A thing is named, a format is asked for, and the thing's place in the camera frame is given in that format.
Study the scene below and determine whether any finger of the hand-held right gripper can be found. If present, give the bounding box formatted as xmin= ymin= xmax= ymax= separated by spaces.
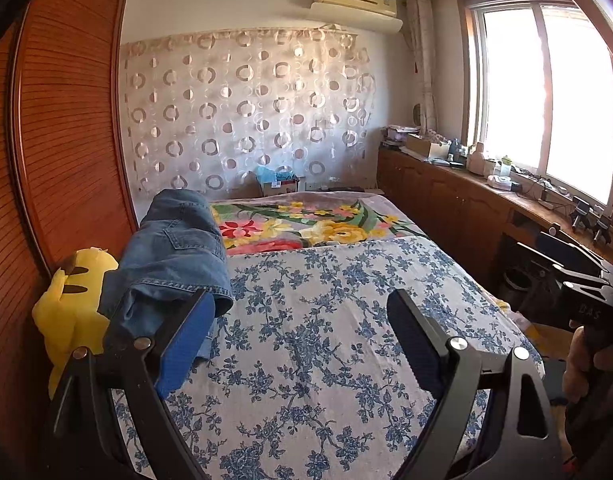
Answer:
xmin=538 ymin=231 xmax=610 ymax=281
xmin=517 ymin=242 xmax=570 ymax=286

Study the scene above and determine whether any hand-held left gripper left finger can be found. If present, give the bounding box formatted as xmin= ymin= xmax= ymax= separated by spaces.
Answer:
xmin=39 ymin=289 xmax=217 ymax=480

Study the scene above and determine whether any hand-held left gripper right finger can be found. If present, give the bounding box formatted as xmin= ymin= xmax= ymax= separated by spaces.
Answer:
xmin=387 ymin=288 xmax=567 ymax=480

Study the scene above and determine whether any person's right forearm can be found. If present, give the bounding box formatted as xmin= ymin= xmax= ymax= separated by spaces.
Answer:
xmin=566 ymin=375 xmax=613 ymax=477

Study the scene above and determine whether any person's right hand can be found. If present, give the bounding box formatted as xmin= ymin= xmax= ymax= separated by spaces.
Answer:
xmin=561 ymin=327 xmax=600 ymax=404

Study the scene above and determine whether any black waste bin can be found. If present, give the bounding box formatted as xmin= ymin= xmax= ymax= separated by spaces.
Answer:
xmin=501 ymin=266 xmax=532 ymax=306

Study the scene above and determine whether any blue floral bed sheet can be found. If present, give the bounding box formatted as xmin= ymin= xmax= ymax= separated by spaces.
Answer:
xmin=106 ymin=235 xmax=546 ymax=480

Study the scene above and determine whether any long wooden cabinet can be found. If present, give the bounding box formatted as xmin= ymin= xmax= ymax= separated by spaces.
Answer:
xmin=377 ymin=142 xmax=613 ymax=302

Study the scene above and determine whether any white plastic jug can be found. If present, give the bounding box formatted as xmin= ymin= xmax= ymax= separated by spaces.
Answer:
xmin=467 ymin=142 xmax=487 ymax=176

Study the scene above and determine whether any yellow plush toy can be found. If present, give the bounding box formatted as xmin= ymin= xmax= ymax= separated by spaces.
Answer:
xmin=31 ymin=246 xmax=120 ymax=399

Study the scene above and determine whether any flat cardboard box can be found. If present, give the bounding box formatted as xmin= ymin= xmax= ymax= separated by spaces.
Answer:
xmin=405 ymin=132 xmax=452 ymax=159

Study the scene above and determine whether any colourful flower blanket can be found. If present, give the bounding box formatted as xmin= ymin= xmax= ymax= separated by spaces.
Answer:
xmin=209 ymin=190 xmax=430 ymax=257

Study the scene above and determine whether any large window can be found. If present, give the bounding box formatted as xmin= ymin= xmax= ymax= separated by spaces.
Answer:
xmin=456 ymin=0 xmax=613 ymax=207

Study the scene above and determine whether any pile of papers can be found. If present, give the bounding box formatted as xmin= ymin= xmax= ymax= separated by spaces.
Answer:
xmin=381 ymin=125 xmax=420 ymax=147

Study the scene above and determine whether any small cardboard box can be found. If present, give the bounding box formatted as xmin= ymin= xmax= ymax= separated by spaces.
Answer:
xmin=261 ymin=177 xmax=307 ymax=197

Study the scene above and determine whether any beige tied window curtain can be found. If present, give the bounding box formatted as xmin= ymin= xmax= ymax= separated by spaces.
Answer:
xmin=405 ymin=0 xmax=440 ymax=134

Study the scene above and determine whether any brown louvered wooden wardrobe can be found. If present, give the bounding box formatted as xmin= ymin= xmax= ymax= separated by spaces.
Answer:
xmin=0 ymin=0 xmax=140 ymax=461

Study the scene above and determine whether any sheer circle-patterned curtain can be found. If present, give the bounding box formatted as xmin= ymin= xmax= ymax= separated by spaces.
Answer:
xmin=119 ymin=27 xmax=378 ymax=202

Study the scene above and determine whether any white air conditioner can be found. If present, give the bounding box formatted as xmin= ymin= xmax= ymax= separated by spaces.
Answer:
xmin=309 ymin=1 xmax=404 ymax=31

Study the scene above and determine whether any power strip with cables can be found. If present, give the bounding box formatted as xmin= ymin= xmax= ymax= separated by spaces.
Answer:
xmin=521 ymin=172 xmax=573 ymax=211

